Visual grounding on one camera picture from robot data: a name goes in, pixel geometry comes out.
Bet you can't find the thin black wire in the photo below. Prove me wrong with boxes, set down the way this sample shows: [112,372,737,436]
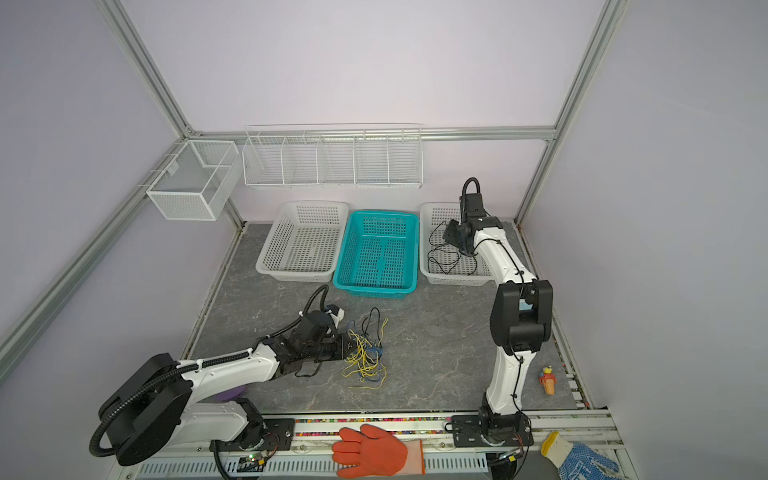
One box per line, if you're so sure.
[425,220,479,277]

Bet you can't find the small toy figure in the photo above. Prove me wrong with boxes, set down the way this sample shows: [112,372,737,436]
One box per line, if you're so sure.
[538,366,557,396]

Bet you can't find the teal plastic basket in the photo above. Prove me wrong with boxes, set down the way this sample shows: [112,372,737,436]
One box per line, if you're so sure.
[333,210,420,299]

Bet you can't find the orange rubber glove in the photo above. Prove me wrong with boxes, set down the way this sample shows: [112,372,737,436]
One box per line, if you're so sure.
[332,424,426,479]

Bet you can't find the blue white knit glove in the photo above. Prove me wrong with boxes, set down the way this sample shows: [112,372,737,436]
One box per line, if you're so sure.
[540,432,623,480]

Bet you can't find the thick black wire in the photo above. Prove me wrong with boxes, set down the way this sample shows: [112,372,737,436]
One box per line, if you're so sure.
[347,307,388,355]

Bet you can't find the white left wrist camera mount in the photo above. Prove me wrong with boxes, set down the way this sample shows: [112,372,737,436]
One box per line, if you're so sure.
[325,304,345,326]

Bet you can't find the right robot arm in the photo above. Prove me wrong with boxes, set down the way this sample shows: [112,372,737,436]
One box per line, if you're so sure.
[443,177,554,449]

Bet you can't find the yellow wire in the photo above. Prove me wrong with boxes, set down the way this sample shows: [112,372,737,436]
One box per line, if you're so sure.
[340,316,390,390]

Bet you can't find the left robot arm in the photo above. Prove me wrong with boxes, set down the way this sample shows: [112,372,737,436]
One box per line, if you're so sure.
[88,285,352,466]

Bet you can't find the long white wire shelf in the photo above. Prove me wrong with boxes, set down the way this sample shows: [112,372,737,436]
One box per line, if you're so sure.
[241,123,424,188]

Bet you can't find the white plastic basket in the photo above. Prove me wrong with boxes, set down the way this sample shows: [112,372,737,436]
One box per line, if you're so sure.
[255,200,349,283]
[419,202,493,287]

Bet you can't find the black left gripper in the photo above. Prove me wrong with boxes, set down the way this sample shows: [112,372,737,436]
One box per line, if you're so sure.
[304,333,358,362]

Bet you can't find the white plastic basket left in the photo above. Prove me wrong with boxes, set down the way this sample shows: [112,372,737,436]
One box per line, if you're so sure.
[255,200,349,283]

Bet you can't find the small white wire basket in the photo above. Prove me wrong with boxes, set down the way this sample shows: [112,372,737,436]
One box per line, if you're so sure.
[147,140,242,221]

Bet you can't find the white plastic basket right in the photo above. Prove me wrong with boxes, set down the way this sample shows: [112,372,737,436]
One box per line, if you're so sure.
[419,202,493,287]

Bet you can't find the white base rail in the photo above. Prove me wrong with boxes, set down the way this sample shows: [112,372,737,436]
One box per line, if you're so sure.
[117,411,623,479]

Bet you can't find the aluminium frame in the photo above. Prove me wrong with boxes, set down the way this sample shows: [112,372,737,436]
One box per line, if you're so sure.
[1,1,605,418]

